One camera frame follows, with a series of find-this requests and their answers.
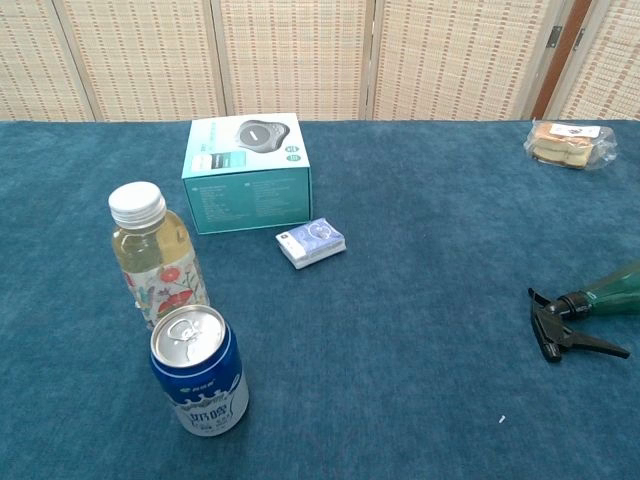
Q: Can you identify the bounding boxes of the green spray bottle black trigger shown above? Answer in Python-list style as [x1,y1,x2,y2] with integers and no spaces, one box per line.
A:
[527,261,640,364]

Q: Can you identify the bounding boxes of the yellow drink bottle white cap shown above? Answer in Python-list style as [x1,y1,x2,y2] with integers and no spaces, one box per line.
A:
[107,181,211,331]

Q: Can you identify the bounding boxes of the blue tissue pack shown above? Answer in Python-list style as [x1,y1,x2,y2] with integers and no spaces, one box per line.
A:
[274,218,348,271]

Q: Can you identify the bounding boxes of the teal speaker product box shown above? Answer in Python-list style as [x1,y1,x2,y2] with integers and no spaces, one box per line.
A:
[180,112,314,236]

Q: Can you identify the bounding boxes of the blue velvet tablecloth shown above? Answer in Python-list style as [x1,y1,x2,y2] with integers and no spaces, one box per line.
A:
[0,118,640,480]

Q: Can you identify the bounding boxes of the blue white milk can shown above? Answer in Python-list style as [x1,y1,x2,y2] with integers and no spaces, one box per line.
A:
[149,304,250,439]

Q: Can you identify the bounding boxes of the woven bamboo folding screen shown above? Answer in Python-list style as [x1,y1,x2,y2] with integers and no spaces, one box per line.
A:
[0,0,640,122]

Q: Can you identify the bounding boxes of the bagged sandwich cakes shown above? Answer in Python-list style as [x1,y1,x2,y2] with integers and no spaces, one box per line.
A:
[522,118,621,173]

